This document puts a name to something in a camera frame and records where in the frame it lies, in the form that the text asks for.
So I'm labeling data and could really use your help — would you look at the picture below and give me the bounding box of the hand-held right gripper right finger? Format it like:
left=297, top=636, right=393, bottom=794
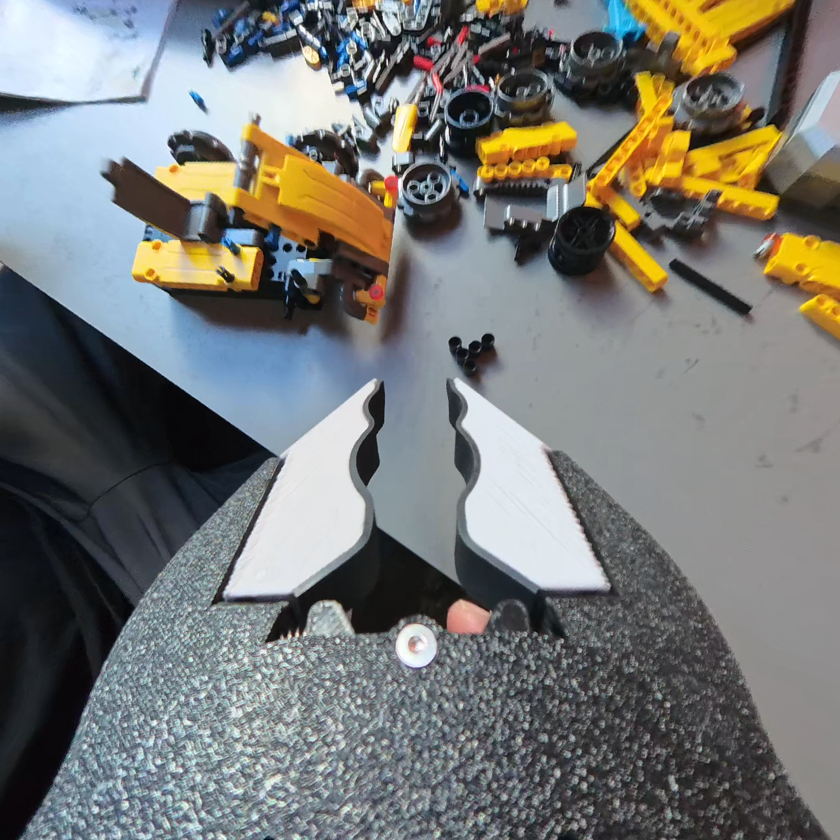
left=447, top=378, right=611, bottom=598

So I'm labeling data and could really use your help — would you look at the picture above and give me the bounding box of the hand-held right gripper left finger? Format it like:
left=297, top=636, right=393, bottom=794
left=224, top=381, right=385, bottom=605

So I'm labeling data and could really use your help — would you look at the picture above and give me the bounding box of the yellow black brick vehicle model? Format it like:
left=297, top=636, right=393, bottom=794
left=103, top=116, right=399, bottom=328

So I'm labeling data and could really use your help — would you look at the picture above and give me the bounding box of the pile of brick parts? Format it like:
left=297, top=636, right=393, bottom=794
left=197, top=0, right=840, bottom=345

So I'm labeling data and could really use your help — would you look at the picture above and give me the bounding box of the instruction booklet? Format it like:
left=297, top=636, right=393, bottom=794
left=0, top=0, right=179, bottom=107

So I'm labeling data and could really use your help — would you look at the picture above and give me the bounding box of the grey desk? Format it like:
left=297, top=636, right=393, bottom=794
left=0, top=0, right=840, bottom=828

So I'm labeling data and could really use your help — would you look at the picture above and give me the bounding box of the person's right hand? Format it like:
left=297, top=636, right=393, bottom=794
left=447, top=600, right=490, bottom=635

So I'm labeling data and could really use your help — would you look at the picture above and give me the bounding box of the small black connector piece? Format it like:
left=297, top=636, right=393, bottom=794
left=448, top=332, right=498, bottom=376

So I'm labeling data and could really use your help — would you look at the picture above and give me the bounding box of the black axle rod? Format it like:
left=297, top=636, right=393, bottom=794
left=667, top=258, right=756, bottom=317

